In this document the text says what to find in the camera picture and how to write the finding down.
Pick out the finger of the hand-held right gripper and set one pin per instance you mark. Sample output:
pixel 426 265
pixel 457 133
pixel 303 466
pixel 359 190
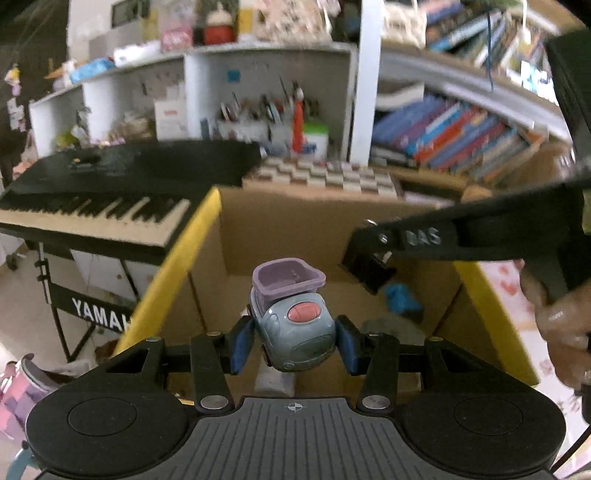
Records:
pixel 415 237

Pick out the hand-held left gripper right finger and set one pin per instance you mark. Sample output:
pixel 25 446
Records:
pixel 347 346

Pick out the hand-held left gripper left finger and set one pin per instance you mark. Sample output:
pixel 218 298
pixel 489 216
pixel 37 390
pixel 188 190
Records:
pixel 242 344

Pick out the white spray bottle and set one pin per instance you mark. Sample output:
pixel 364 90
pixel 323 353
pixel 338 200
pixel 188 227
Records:
pixel 277 383

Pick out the grey toy car purple bucket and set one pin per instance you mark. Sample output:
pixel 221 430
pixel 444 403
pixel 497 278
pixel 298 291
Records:
pixel 295 332

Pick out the cardboard box with yellow edges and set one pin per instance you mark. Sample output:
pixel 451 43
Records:
pixel 286 230

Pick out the person's right hand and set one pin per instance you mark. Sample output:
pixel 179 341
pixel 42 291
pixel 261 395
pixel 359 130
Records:
pixel 563 332

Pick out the round wooden object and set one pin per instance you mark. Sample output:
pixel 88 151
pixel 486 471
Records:
pixel 475 194

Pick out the dark lying book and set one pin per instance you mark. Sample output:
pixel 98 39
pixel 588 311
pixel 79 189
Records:
pixel 392 157

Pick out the white pink printed sheet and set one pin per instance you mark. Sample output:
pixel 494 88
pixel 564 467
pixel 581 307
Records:
pixel 508 286

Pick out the row of colourful thin books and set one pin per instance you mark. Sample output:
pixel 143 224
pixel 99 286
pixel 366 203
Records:
pixel 443 134

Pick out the wooden chessboard box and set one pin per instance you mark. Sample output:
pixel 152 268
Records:
pixel 323 175

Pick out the row of thick books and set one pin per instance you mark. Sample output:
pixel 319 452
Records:
pixel 461 23

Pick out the white jar with green lid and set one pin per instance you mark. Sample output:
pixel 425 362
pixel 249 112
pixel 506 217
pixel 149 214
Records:
pixel 315 143

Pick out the thick white paged book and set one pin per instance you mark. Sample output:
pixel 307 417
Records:
pixel 399 97

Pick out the black keyboard stand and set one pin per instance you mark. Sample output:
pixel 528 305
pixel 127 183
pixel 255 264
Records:
pixel 92 309

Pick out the white shelf unit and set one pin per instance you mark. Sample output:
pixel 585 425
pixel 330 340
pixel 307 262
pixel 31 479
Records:
pixel 364 92

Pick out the red white-topped bottle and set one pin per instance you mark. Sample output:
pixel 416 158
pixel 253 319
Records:
pixel 298 124

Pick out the narrow white pen holder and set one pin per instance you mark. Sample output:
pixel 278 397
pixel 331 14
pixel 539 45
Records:
pixel 279 138

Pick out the black electronic keyboard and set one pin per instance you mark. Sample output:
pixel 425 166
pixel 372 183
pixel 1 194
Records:
pixel 138 170

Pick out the wide white pen holder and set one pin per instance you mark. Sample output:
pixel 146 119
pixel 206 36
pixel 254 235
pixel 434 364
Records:
pixel 240 131

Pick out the bunch of pens and brushes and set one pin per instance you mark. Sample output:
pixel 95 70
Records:
pixel 258 104

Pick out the small blue card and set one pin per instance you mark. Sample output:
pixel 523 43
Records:
pixel 204 129

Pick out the pink checked bag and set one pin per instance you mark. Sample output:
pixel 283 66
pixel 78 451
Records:
pixel 23 397

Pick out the white box with red label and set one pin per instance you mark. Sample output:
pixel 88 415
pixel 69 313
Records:
pixel 171 120

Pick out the blue sticky note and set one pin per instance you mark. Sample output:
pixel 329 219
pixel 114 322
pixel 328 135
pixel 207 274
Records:
pixel 233 76

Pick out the floral printed box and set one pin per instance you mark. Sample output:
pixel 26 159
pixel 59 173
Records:
pixel 295 18

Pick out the red white doll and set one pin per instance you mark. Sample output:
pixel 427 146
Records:
pixel 220 30

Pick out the white flat box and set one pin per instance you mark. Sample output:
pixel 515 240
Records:
pixel 136 53

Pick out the pink small box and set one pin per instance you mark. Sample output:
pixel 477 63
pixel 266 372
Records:
pixel 177 39

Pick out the light blue tissue pack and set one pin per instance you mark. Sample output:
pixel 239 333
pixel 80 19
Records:
pixel 92 70

